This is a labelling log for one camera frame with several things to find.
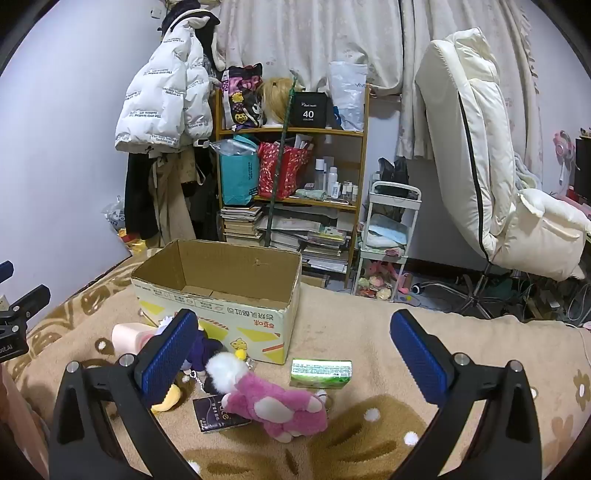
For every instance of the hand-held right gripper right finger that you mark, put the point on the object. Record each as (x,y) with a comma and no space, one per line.
(420,355)

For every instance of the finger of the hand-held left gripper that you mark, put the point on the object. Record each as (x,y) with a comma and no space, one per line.
(5,270)
(27,302)

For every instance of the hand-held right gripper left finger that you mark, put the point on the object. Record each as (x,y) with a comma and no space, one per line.
(168,355)

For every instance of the white-haired plush doll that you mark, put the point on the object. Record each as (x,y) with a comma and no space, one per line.
(207,344)

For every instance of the cardboard box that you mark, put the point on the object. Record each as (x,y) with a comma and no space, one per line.
(258,327)

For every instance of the person's left forearm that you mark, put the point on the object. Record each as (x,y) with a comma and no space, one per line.
(14,401)

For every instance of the pale pink plush toy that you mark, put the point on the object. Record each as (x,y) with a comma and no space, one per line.
(129,337)

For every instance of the yellow plush toy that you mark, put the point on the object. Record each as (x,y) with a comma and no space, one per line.
(167,399)

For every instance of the beige patterned blanket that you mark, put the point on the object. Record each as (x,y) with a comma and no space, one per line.
(360,332)

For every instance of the small yellow chick charm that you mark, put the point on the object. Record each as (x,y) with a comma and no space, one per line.
(240,354)

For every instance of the dark card box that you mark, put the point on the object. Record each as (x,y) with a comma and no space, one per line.
(212,413)

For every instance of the pile of pink toys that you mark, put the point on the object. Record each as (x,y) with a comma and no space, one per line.
(383,281)

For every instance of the green carton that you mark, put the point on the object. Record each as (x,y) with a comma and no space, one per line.
(321,374)

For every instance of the plastic bag of toys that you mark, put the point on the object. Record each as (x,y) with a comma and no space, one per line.
(120,226)

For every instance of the pink and white plush toy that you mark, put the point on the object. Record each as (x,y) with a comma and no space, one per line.
(277,406)

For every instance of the light blue cloth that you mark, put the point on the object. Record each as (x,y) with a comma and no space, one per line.
(388,233)

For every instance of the beige hanging coat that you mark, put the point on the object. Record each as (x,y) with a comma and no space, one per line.
(171,207)

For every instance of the stack of books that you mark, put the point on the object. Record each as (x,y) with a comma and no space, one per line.
(242,226)

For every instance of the dark hanging coat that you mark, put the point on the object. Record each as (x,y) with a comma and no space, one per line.
(138,198)

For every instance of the stack of magazines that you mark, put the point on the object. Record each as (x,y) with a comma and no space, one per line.
(314,244)

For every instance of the black hanging garment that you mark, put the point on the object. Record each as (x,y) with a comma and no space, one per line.
(205,198)

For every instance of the white step stool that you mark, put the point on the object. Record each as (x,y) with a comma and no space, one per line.
(390,189)

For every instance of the black bag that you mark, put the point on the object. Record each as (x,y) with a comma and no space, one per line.
(395,173)

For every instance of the teal shopping bag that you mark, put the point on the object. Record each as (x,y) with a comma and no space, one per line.
(238,173)

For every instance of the row of cosmetic bottles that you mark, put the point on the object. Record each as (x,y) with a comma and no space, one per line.
(332,180)

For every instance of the red patterned bag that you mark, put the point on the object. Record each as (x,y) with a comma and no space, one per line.
(281,170)

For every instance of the white folded mattress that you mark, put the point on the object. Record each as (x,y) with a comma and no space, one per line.
(475,138)

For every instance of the green pole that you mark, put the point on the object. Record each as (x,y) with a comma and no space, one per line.
(281,157)

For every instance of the white puffer jacket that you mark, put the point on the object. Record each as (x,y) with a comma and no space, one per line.
(152,92)

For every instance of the black monitor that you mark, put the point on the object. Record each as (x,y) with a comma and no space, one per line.
(584,170)

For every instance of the pink desk fan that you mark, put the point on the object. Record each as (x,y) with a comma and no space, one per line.
(563,147)

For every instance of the wooden shelf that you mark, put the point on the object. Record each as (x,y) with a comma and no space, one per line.
(295,132)

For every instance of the cartoon printed bag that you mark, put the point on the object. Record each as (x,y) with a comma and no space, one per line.
(240,99)

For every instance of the black box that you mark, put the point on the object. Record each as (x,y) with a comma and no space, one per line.
(308,110)

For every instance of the clear plastic bag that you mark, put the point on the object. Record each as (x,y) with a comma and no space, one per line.
(348,92)

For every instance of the blond wig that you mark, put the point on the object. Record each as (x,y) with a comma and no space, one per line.
(274,101)

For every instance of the cream curtain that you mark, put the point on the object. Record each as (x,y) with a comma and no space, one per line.
(323,32)

